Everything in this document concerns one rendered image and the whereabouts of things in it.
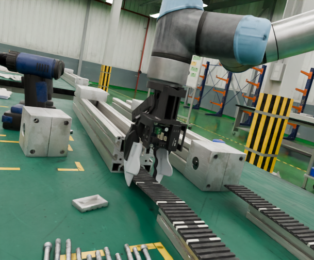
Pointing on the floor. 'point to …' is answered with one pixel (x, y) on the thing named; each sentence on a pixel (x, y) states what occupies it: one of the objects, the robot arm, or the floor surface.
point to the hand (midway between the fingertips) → (142, 178)
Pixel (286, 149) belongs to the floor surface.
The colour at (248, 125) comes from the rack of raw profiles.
